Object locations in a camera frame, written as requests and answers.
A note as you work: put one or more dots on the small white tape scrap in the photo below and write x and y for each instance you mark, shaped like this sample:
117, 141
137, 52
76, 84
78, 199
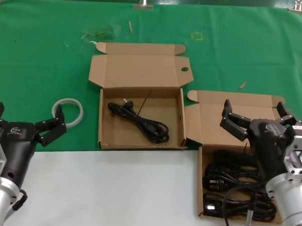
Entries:
93, 42

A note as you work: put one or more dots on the green table cloth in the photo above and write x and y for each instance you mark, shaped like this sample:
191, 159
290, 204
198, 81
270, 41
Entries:
43, 50

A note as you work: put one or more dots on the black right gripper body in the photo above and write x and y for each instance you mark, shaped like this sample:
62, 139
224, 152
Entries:
268, 144

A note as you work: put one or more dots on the small wooden stick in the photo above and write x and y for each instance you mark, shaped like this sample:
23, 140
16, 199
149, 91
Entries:
130, 26
243, 85

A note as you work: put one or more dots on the silver right camera bracket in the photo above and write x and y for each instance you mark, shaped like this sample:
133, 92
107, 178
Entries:
299, 149

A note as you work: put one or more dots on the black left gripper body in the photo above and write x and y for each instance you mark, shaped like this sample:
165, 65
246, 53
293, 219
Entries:
16, 147

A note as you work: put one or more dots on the metal binder clip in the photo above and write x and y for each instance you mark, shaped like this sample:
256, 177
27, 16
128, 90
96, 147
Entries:
143, 6
298, 11

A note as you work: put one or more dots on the clear tape roll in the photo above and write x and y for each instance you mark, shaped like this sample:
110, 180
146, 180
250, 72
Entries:
66, 100

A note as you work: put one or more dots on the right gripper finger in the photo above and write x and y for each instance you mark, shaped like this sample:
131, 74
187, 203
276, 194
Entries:
233, 124
289, 118

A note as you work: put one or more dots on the open brown cardboard box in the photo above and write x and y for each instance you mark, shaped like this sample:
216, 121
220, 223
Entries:
143, 67
210, 120

